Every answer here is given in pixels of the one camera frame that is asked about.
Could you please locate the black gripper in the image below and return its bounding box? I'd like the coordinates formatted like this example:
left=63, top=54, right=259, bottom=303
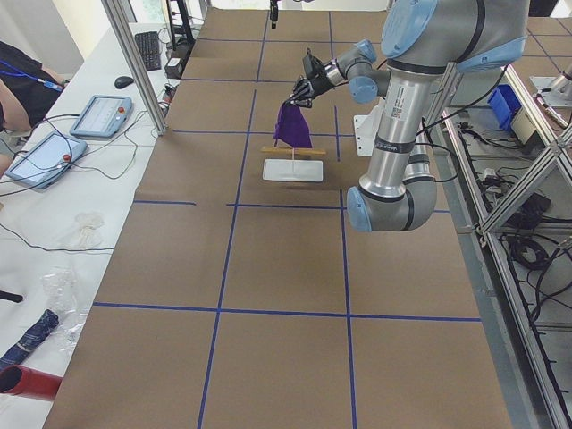
left=269, top=0, right=279, bottom=28
left=282, top=74, right=333, bottom=108

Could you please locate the purple microfiber towel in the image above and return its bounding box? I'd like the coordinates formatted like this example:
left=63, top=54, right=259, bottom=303
left=273, top=103, right=312, bottom=148

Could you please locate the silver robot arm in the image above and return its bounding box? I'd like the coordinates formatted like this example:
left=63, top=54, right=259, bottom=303
left=287, top=1, right=530, bottom=232

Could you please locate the wooden rack rod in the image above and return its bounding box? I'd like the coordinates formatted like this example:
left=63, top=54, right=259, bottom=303
left=260, top=147, right=326, bottom=156

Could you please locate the white towel rack base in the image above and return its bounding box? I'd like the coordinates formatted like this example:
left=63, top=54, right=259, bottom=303
left=262, top=159, right=324, bottom=182

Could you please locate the small black box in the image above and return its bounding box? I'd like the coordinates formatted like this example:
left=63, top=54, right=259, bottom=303
left=164, top=57, right=182, bottom=80

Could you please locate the black keyboard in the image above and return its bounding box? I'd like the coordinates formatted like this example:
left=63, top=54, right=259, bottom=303
left=134, top=31, right=161, bottom=72

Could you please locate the black computer mouse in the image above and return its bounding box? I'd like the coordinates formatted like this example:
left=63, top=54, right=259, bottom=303
left=114, top=76, right=134, bottom=89

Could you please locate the far teach pendant tablet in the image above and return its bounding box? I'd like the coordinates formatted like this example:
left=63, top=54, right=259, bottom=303
left=70, top=95, right=133, bottom=139

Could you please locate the teach pendant tablet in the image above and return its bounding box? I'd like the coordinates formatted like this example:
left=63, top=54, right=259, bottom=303
left=5, top=131, right=88, bottom=189
left=70, top=95, right=133, bottom=139

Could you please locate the blue storage bin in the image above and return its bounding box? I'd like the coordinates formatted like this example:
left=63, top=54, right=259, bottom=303
left=487, top=84, right=522, bottom=131

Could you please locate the seated person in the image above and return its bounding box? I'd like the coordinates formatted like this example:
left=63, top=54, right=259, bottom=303
left=0, top=38, right=68, bottom=178

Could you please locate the near teach pendant tablet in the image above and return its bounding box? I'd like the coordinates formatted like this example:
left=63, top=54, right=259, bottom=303
left=5, top=131, right=88, bottom=189

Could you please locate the clear plastic bag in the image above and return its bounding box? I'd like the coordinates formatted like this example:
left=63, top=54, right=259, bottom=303
left=41, top=267, right=89, bottom=356

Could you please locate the dark blue folded umbrella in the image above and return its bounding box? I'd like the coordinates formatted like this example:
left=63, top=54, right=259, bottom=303
left=1, top=309, right=59, bottom=370

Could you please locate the red cylinder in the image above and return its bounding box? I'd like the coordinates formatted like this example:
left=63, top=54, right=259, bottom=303
left=1, top=366, right=63, bottom=401

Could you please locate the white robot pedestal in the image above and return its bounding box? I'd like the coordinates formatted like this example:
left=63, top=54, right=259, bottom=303
left=353, top=105, right=382, bottom=157

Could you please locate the aluminium frame post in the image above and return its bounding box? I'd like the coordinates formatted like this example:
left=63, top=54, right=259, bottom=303
left=101, top=0, right=167, bottom=136

